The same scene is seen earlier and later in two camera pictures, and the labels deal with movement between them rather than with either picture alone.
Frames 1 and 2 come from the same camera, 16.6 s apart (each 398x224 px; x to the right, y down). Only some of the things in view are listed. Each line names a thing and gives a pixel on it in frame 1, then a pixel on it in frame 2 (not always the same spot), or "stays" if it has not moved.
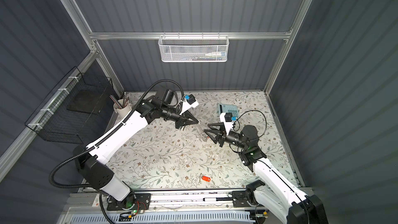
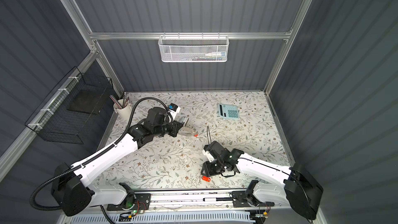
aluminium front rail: [169, 199] stays
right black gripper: [222, 137] -> [207, 170]
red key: [206, 178] stays
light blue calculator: [228, 108] stays
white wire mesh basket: [193, 48] stays
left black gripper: [185, 120] -> [176, 126]
